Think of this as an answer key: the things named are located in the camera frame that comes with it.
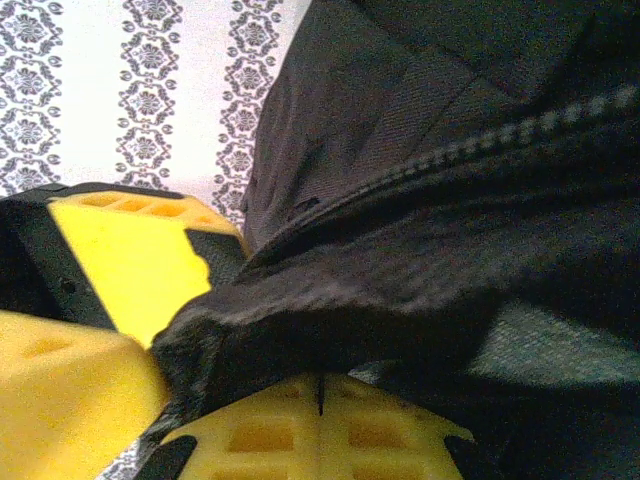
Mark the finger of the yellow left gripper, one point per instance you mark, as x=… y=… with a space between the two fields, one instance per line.
x=135 y=260
x=65 y=400

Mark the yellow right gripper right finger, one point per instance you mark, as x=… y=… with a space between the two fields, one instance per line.
x=380 y=445

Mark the black backpack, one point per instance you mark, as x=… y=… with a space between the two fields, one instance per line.
x=425 y=225

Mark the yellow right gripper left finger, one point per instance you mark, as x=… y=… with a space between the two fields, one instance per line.
x=260 y=440

